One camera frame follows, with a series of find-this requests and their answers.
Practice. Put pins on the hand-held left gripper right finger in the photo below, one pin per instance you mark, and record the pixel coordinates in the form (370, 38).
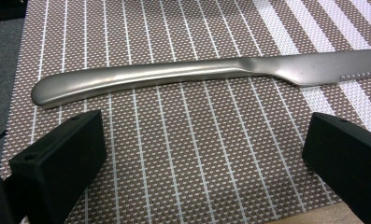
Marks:
(345, 161)

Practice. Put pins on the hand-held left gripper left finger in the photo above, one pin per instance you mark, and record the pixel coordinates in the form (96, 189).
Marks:
(58, 168)

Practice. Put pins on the silver metal table knife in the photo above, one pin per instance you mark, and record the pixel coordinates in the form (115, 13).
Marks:
(161, 76)

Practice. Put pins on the brown woven striped placemat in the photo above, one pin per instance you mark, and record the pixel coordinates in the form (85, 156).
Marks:
(186, 130)

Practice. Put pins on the black object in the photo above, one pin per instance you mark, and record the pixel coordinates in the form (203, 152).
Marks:
(4, 11)

